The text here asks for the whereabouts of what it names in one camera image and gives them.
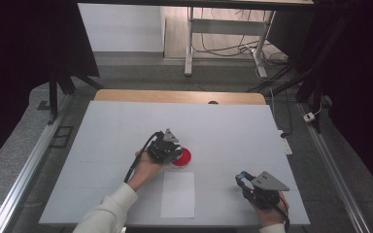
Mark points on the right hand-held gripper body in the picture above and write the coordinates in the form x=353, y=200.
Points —
x=265, y=194

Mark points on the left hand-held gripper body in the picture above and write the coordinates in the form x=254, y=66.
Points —
x=162, y=150

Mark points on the round red ink pad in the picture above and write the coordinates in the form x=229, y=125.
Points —
x=184, y=158

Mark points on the person's right hand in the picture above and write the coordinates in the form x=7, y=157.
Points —
x=268, y=215

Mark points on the person's left hand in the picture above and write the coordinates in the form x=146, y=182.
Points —
x=145, y=171

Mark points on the white paper sheet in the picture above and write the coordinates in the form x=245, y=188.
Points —
x=177, y=195

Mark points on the white power strip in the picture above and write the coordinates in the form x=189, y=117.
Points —
x=286, y=145

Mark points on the white table cover board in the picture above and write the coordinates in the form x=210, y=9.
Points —
x=223, y=129

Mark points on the wooden table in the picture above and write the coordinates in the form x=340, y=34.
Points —
x=162, y=96

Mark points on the dark table grommet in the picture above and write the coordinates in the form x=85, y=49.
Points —
x=213, y=102

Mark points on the small white adapter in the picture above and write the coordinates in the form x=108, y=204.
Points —
x=309, y=117

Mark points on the black floor socket plate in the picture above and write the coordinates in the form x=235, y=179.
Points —
x=61, y=136

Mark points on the black metal stand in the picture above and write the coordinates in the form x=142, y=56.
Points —
x=53, y=93

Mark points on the black curtain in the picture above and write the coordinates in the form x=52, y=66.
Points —
x=362, y=81
x=19, y=64

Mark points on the aluminium rail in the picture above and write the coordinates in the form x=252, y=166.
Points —
x=29, y=168
x=333, y=168

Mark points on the white desk frame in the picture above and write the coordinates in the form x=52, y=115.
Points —
x=226, y=26

